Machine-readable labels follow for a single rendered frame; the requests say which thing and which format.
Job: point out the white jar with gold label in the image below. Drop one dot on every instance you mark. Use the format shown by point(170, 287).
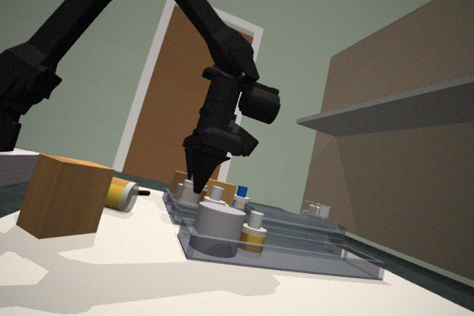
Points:
point(252, 231)

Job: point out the white jar with blue lid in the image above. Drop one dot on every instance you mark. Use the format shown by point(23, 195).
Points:
point(240, 199)

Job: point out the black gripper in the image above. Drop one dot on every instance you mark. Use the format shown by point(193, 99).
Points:
point(207, 147)

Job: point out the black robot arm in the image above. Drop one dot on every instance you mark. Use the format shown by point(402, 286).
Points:
point(27, 71)

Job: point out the brown wooden cube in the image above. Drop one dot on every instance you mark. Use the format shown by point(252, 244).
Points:
point(65, 197)

